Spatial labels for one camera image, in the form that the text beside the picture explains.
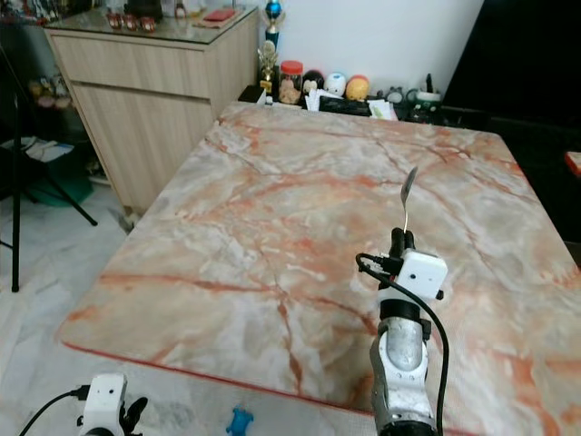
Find silver metal fork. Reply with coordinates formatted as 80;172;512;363
402;166;419;233

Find small blue plastic object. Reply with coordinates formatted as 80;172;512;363
229;407;255;436

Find black flat box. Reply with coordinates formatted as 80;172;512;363
320;95;375;116

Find white green cup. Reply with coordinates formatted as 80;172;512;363
415;88;443;111

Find yellow orange round toy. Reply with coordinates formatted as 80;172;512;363
345;74;371;102

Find black tripod stand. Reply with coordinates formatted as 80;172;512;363
0;44;99;293

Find white round toy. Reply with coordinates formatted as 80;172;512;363
325;72;348;97

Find black round toy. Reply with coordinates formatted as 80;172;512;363
304;70;326;94

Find red lidded jar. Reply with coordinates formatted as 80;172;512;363
279;60;306;104

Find green floor basin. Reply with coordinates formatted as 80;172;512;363
25;168;83;207

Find white paper sheets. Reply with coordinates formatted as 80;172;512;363
25;135;75;164

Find large black panel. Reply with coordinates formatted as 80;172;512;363
443;0;581;124

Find small gold trophy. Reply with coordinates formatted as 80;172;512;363
258;41;279;94

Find blue globe trophy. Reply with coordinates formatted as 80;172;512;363
264;0;285;46

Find light wooden cabinet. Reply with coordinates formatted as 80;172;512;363
44;7;260;215

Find flat red box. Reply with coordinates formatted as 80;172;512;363
203;8;238;24

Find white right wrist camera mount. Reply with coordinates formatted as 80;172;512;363
397;250;449;302

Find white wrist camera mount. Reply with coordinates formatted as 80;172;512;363
80;373;129;436
397;250;449;302

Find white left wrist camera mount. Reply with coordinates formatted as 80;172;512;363
80;373;129;436

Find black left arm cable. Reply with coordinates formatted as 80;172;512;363
18;386;91;436

